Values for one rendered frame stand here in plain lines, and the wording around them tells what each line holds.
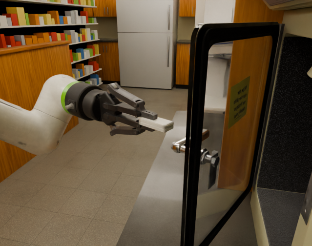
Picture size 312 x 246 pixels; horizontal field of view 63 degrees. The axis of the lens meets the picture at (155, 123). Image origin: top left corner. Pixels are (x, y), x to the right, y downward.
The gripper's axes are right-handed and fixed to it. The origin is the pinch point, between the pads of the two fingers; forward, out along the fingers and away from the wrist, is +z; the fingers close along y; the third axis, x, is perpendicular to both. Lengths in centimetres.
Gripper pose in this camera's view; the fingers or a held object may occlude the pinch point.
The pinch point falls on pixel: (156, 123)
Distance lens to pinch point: 51.6
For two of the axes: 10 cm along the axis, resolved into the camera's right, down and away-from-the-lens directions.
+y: 0.0, -9.3, -3.8
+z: 7.7, 2.4, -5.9
